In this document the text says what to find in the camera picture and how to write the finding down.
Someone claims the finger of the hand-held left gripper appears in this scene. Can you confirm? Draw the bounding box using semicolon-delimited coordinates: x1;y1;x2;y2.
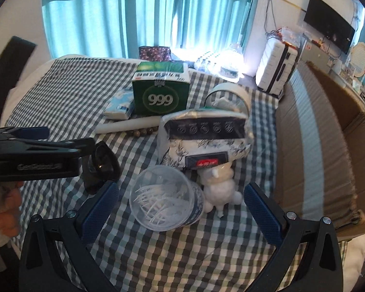
0;127;50;142
0;138;95;160

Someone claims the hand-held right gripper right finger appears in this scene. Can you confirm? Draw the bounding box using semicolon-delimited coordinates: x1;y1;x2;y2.
243;182;344;292

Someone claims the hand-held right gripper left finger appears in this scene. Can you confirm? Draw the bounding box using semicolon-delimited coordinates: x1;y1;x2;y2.
20;180;120;292

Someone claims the black small plastic object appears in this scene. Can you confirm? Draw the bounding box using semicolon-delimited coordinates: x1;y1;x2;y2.
82;141;121;194

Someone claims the white plush toy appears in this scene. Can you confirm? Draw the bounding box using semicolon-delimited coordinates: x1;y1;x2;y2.
199;161;243;218

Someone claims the white long plastic tool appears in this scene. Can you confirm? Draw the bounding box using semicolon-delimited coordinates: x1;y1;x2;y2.
95;117;162;134

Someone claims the clear plastic cup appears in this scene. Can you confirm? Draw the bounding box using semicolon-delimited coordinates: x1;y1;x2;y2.
129;166;205;230

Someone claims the wooden bead bracelet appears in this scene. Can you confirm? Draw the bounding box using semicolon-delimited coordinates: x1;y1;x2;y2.
126;126;159;139

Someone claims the floral print tissue pack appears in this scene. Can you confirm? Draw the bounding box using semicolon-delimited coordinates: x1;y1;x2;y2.
157;109;255;171

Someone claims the brown cardboard box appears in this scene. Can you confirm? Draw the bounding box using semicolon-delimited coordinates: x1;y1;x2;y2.
275;61;365;238

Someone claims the green medicine box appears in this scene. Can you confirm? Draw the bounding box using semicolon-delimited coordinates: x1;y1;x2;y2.
131;61;190;117

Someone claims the white round container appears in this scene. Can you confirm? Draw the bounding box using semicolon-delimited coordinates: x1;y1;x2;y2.
204;83;252;119

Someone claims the person's left hand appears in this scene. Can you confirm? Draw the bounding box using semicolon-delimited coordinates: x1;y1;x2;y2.
0;182;23;238

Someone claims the checkered blanket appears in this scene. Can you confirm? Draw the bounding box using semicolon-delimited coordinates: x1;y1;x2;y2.
1;57;295;292

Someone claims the bunch of white floss picks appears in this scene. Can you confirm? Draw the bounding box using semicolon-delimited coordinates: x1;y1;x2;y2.
135;182;192;224

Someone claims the blue white tissue pack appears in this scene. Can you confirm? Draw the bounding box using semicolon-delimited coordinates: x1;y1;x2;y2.
103;88;136;120

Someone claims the wide teal window curtain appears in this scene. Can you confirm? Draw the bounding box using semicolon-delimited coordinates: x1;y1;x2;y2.
41;0;262;60

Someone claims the polka dot bag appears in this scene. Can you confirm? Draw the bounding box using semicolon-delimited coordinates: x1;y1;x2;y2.
139;46;173;63

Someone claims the white suitcase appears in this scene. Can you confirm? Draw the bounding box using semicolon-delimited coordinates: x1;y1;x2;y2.
255;39;299;95

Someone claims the large clear water jug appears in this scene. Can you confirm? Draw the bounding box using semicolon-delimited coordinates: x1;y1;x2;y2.
217;44;245;78

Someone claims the pack of water bottles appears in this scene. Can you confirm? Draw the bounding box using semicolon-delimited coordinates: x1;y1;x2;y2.
195;51;222;72

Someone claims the clear plastic bag pile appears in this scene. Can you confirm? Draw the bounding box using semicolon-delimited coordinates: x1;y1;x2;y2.
274;27;301;47

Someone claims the white oval mirror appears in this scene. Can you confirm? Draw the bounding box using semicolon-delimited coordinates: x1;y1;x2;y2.
350;42;365;78

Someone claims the black wall television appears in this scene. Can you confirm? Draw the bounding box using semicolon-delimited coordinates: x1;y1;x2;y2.
303;0;356;55

